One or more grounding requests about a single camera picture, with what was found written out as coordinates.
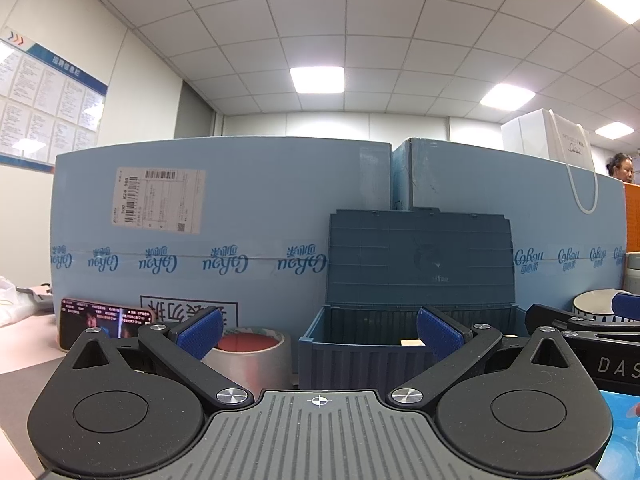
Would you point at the white shipping label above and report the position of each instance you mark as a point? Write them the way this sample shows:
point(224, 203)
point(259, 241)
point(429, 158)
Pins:
point(160, 200)

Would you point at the clear packing tape roll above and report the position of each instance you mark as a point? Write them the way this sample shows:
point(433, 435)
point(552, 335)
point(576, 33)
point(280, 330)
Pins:
point(250, 366)

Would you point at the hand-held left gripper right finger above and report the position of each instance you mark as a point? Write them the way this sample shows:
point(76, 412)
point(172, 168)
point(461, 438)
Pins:
point(440, 334)

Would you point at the round silver lidded container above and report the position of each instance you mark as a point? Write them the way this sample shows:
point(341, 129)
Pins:
point(592, 302)

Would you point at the wall notice board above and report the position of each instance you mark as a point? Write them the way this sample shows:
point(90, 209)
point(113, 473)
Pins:
point(45, 105)

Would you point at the blue printed packet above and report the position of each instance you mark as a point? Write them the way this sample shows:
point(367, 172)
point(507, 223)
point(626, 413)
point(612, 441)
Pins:
point(620, 425)

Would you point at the grey plastic object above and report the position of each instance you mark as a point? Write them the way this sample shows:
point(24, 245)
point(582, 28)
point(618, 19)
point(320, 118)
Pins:
point(36, 294)

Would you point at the large blue cardboard box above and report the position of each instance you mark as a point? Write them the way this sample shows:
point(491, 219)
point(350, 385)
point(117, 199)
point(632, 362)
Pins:
point(250, 200)

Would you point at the grey cup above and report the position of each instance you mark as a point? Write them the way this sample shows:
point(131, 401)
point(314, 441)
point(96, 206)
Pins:
point(633, 270)

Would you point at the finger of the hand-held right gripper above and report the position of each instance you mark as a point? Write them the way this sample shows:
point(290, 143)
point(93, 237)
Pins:
point(550, 316)
point(627, 306)

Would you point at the pink cased smartphone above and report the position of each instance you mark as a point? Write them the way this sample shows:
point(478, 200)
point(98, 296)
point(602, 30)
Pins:
point(100, 320)

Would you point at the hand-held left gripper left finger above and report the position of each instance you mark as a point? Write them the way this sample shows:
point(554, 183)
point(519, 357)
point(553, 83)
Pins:
point(200, 335)

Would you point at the beige wooden block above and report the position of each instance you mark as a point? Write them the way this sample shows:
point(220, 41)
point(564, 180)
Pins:
point(412, 342)

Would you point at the white plastic bag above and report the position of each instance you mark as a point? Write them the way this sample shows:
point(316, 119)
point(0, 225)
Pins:
point(12, 305)

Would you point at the dark blue plastic storage box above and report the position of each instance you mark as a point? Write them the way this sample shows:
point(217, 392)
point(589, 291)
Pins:
point(350, 360)

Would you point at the white paper bag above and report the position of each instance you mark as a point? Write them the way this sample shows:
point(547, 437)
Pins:
point(570, 140)

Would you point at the grey desk mat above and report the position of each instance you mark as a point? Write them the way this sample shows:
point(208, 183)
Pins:
point(20, 390)

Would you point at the orange partition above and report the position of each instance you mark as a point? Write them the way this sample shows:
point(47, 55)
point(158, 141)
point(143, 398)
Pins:
point(632, 215)

